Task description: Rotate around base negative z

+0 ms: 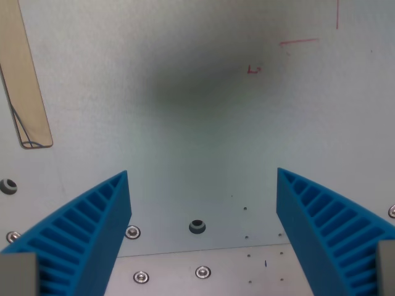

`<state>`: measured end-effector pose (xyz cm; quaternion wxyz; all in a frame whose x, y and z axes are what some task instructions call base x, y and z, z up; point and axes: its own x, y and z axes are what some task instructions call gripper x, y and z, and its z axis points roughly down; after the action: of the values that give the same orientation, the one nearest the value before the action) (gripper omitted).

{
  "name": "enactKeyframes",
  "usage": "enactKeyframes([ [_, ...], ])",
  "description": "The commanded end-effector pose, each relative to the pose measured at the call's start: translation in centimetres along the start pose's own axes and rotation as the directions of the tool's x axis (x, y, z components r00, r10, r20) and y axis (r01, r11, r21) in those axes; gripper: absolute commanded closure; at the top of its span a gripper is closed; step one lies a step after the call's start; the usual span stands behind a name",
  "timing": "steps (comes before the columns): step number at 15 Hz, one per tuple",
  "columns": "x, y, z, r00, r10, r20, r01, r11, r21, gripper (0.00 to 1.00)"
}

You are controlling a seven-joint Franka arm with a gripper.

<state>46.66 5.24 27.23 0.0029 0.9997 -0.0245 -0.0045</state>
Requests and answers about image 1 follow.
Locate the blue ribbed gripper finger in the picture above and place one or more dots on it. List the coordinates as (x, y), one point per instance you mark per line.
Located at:
(333, 234)
(77, 234)

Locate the silver hex socket screw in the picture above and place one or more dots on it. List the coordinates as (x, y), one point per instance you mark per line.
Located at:
(392, 211)
(13, 236)
(132, 232)
(141, 277)
(202, 272)

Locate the tan wooden strip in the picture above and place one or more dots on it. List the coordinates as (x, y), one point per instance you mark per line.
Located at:
(18, 61)

